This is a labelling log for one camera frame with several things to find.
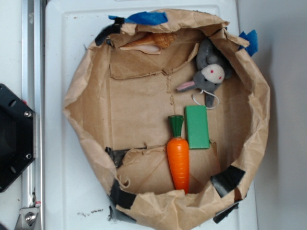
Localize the blue tape piece right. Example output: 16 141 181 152
238 30 259 57

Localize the black tape upper left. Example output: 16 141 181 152
94 17 125 46

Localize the metal corner bracket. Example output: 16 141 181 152
14 207 41 230

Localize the white plastic tray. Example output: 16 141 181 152
44 0 260 230

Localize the black tape lower left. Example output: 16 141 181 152
110 180 136 209

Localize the tan conch seashell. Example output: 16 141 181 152
120 33 178 55

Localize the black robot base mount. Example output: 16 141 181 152
0 84 35 192

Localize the blue tape piece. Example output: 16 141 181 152
238 30 259 57
108 11 168 25

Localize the black tape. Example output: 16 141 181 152
94 17 125 46
110 180 136 209
210 165 246 198

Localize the orange toy carrot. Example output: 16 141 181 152
166 115 189 194

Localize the aluminium extrusion rail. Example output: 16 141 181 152
22 0 47 230

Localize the blue tape piece top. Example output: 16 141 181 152
108 11 168 25

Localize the grey plush donkey toy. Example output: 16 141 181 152
176 38 232 109

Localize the brown paper bag bin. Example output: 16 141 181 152
63 9 270 230

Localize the black tape lower right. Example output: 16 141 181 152
210 165 246 198

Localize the green wooden block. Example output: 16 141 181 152
185 105 210 150

